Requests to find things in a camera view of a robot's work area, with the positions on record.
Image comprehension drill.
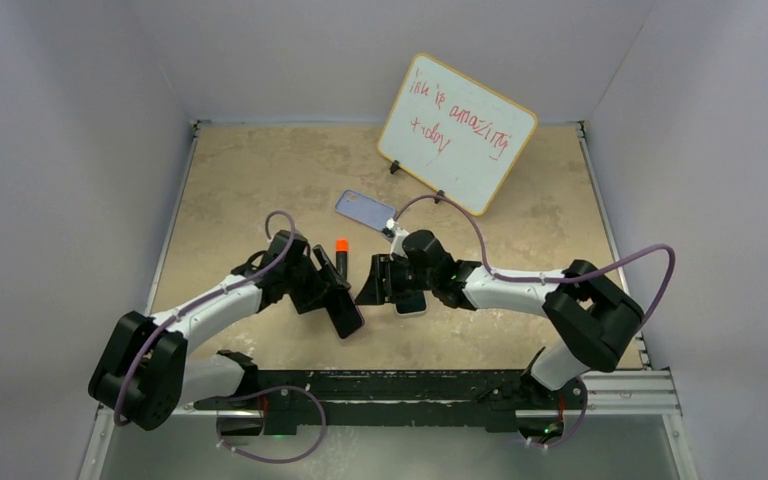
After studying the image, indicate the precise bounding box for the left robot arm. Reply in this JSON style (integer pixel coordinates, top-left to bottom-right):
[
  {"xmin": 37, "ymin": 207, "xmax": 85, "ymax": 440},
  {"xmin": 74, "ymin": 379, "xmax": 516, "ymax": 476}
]
[{"xmin": 88, "ymin": 230, "xmax": 364, "ymax": 431}]

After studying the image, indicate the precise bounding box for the white phone case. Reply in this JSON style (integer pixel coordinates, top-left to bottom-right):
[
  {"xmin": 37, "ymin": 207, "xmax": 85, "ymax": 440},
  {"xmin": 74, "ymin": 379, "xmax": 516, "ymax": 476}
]
[{"xmin": 393, "ymin": 294, "xmax": 429, "ymax": 318}]

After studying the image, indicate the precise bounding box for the black orange marker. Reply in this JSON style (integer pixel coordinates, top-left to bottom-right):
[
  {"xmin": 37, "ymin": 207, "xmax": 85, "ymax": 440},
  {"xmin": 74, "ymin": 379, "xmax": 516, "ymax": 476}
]
[{"xmin": 335, "ymin": 238, "xmax": 349, "ymax": 282}]

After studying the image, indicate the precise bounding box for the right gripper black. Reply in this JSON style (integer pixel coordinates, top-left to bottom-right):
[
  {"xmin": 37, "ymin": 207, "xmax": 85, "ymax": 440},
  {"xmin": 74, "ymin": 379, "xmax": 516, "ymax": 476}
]
[{"xmin": 357, "ymin": 254, "xmax": 437, "ymax": 306}]

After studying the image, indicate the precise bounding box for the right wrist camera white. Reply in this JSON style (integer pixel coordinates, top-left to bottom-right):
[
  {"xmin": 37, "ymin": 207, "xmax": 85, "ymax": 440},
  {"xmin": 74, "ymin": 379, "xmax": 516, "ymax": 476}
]
[{"xmin": 381, "ymin": 218, "xmax": 409, "ymax": 258}]

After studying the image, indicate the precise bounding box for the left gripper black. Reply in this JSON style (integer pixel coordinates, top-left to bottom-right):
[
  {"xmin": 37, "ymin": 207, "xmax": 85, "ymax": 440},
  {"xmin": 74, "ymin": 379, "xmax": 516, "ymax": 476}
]
[{"xmin": 283, "ymin": 247, "xmax": 347, "ymax": 313}]

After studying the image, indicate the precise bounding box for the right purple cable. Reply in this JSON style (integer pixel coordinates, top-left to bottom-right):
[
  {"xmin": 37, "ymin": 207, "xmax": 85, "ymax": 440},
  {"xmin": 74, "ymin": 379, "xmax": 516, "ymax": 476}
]
[{"xmin": 393, "ymin": 193, "xmax": 677, "ymax": 452}]

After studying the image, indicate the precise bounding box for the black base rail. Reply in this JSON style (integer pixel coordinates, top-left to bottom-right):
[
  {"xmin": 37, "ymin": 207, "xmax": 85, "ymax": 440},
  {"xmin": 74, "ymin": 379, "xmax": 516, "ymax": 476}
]
[{"xmin": 195, "ymin": 369, "xmax": 585, "ymax": 437}]

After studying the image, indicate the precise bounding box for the purple phone case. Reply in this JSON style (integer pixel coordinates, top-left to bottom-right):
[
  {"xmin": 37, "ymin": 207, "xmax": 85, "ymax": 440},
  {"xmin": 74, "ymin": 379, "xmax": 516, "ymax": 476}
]
[{"xmin": 334, "ymin": 189, "xmax": 396, "ymax": 232}]

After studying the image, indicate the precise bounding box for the whiteboard with red writing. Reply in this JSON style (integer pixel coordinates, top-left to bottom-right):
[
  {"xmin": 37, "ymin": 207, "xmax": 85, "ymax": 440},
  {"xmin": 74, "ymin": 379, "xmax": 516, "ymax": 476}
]
[{"xmin": 377, "ymin": 53, "xmax": 538, "ymax": 216}]

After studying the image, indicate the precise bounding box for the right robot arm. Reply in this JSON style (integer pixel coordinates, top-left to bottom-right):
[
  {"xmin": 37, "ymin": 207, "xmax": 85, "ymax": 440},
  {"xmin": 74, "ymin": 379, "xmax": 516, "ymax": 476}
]
[{"xmin": 355, "ymin": 230, "xmax": 644, "ymax": 407}]

